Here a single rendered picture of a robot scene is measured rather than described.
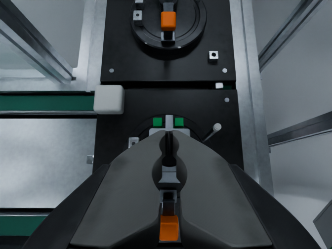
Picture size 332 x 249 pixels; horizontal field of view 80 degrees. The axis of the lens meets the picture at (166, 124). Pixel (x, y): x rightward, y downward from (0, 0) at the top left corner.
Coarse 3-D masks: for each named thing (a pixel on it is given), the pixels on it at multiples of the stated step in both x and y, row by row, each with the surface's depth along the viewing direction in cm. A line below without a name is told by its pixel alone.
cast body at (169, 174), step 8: (168, 120) 25; (152, 128) 21; (160, 128) 21; (168, 128) 21; (176, 128) 21; (184, 128) 21; (168, 136) 21; (168, 144) 20; (168, 152) 20; (168, 160) 19; (168, 168) 20; (168, 176) 23
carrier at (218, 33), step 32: (128, 0) 39; (160, 0) 32; (192, 0) 37; (224, 0) 39; (128, 32) 37; (160, 32) 35; (192, 32) 35; (224, 32) 37; (128, 64) 36; (160, 64) 36; (192, 64) 36; (224, 64) 36
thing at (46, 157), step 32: (0, 96) 37; (32, 96) 37; (64, 96) 37; (0, 128) 39; (32, 128) 39; (64, 128) 39; (0, 160) 37; (32, 160) 37; (64, 160) 37; (0, 192) 36; (32, 192) 36; (64, 192) 36; (0, 224) 32; (32, 224) 32
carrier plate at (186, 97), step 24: (144, 96) 34; (168, 96) 34; (192, 96) 34; (216, 96) 34; (120, 120) 33; (144, 120) 33; (192, 120) 33; (216, 120) 33; (96, 144) 32; (120, 144) 32; (216, 144) 32; (240, 144) 32; (96, 168) 31
